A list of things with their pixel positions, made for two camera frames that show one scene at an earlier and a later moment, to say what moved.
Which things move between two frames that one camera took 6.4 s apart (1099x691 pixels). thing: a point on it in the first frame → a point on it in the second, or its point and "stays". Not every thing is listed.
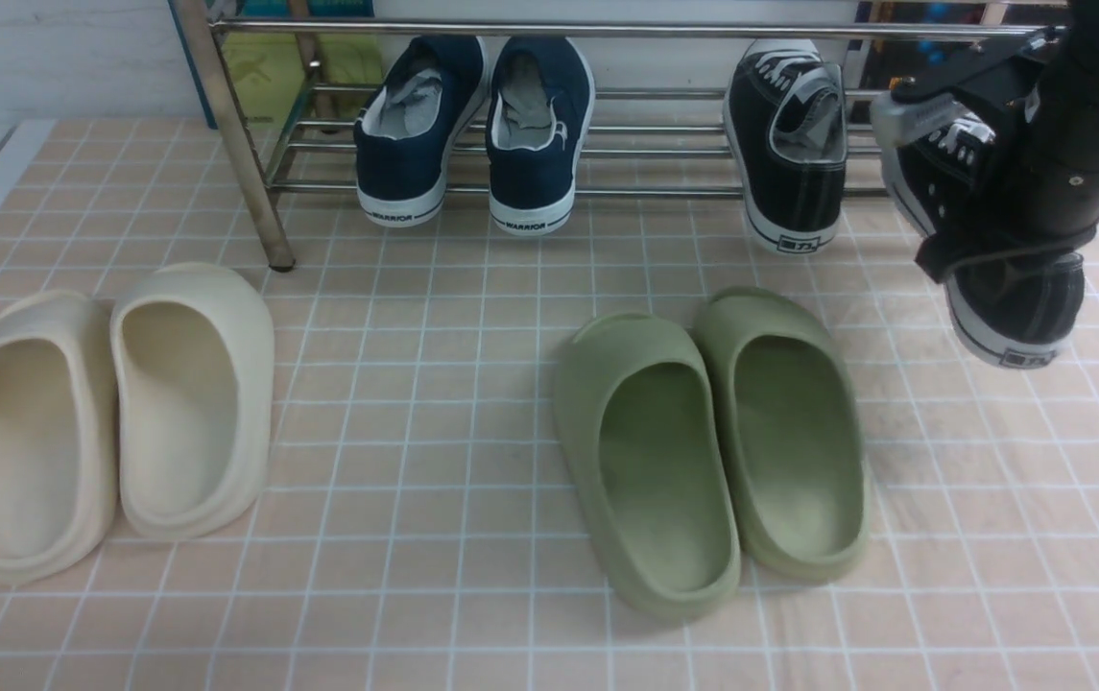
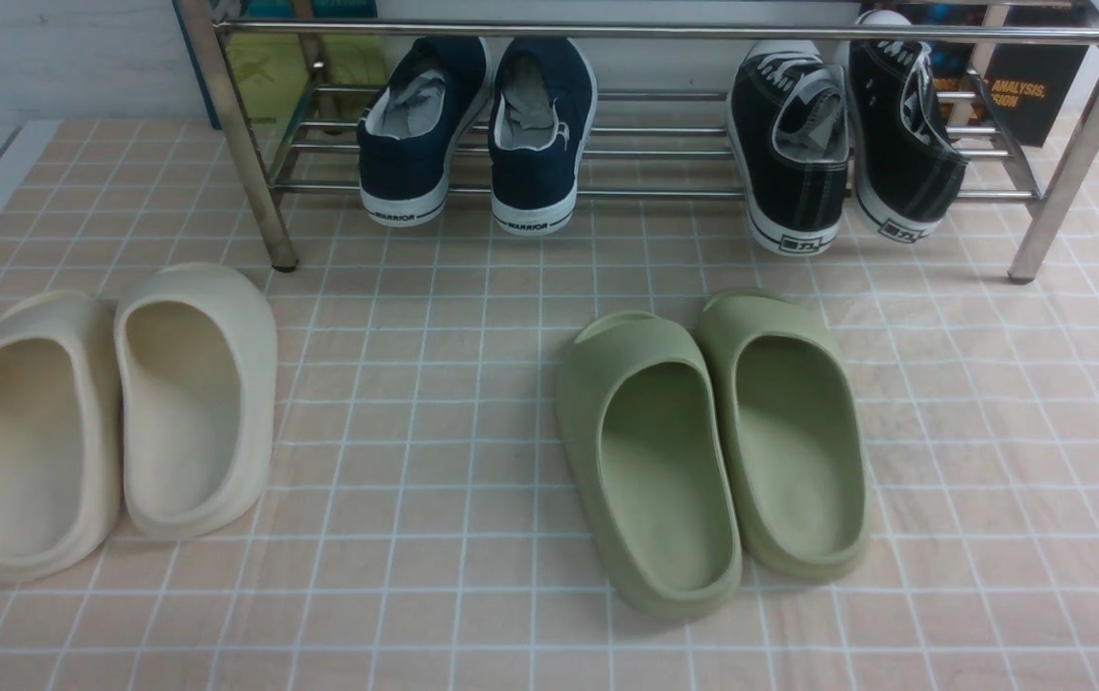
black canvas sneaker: [1011, 312] → [908, 164]
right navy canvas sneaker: [539, 103] stays
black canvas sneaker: [784, 111] stays
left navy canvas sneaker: [406, 132] stays
